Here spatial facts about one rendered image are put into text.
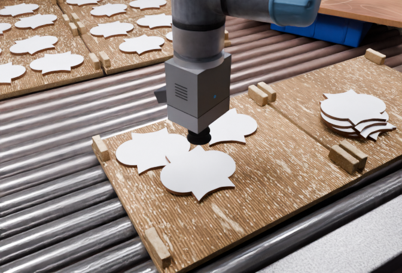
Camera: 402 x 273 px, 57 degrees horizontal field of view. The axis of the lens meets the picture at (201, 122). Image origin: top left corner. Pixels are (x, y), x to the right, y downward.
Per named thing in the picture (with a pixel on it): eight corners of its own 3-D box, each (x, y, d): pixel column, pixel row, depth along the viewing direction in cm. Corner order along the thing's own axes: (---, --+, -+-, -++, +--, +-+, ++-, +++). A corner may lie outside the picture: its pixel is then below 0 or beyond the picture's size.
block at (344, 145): (365, 166, 71) (369, 155, 70) (359, 170, 71) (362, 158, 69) (341, 149, 75) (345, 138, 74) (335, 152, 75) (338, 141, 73)
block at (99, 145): (110, 160, 73) (109, 149, 71) (101, 163, 72) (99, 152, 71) (101, 143, 77) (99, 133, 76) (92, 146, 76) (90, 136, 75)
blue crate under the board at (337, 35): (377, 19, 139) (385, -9, 133) (358, 49, 117) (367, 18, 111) (298, 5, 152) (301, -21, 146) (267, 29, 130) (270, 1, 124)
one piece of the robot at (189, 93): (177, 12, 60) (180, 98, 70) (137, 29, 55) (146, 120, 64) (238, 30, 54) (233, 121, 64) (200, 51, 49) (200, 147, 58)
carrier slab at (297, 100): (482, 118, 87) (486, 112, 86) (361, 179, 71) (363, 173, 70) (362, 59, 112) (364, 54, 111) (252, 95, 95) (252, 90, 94)
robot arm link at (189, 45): (160, 23, 51) (197, 7, 57) (162, 52, 54) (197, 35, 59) (202, 36, 48) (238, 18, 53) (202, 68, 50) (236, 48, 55)
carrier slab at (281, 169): (360, 181, 70) (362, 175, 69) (164, 284, 54) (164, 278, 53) (249, 96, 95) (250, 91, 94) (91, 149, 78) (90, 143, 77)
